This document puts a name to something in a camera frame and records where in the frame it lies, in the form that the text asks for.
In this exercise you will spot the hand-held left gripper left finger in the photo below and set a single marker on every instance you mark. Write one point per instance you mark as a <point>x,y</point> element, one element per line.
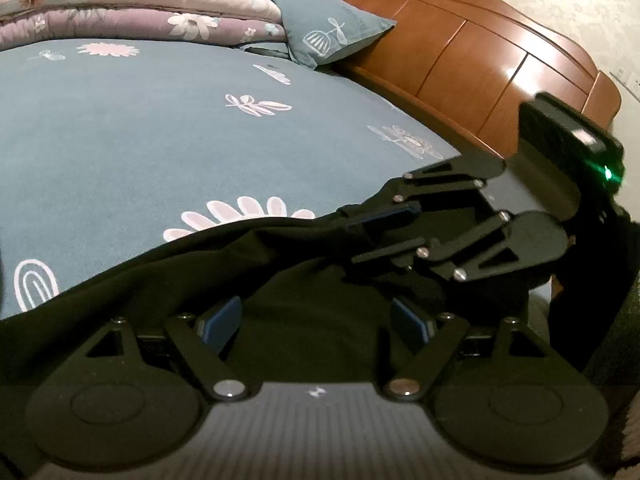
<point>225,317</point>

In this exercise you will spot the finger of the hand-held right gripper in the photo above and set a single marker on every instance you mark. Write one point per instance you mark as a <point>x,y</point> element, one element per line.
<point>385,215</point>
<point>390,252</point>

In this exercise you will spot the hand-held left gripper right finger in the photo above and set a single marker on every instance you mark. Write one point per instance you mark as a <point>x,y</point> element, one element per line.
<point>407,317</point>

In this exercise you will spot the wooden headboard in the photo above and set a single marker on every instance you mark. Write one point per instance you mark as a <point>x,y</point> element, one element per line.
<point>450,35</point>

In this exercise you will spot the blue printed bed sheet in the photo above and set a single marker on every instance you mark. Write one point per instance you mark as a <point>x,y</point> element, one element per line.
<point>150,135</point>

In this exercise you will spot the blue printed pillow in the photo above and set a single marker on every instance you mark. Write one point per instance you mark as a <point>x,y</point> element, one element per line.
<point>320,20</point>

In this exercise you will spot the folded floral quilt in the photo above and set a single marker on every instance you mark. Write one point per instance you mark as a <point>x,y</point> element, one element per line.
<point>125,5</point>

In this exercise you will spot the white wall socket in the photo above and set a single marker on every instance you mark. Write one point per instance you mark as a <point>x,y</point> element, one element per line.
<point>630,80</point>

